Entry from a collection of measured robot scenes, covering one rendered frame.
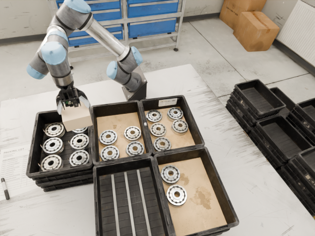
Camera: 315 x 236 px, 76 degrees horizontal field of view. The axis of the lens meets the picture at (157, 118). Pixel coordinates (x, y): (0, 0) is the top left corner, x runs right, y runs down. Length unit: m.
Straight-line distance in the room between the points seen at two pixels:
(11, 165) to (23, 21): 2.69
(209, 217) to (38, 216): 0.86
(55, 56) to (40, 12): 2.96
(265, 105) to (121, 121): 1.45
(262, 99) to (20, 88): 2.81
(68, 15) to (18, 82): 2.07
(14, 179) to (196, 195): 1.01
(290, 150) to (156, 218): 1.46
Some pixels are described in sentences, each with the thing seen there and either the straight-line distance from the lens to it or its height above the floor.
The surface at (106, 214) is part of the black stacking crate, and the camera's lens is 1.08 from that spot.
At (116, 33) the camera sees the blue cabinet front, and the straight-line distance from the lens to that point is 3.02.
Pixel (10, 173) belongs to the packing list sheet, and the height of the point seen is 0.70.
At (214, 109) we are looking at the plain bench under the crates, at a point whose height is 0.70.
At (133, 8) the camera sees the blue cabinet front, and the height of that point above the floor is 0.72.
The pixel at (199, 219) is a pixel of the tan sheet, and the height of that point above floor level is 0.83.
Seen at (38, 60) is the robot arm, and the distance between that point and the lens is 0.96.
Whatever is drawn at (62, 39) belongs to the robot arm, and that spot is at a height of 1.42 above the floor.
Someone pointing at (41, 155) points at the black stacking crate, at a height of 0.83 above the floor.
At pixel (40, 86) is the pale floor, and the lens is 3.02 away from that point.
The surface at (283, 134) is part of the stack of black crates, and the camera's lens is 2.24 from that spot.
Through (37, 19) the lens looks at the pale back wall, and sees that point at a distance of 3.80.
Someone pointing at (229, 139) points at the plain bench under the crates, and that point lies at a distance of 1.52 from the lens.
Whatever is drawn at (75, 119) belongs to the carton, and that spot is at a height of 1.11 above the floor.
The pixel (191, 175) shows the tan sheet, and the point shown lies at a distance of 1.15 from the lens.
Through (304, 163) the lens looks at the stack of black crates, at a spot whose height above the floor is 0.58.
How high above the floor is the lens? 1.86
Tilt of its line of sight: 51 degrees down
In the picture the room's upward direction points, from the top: 6 degrees clockwise
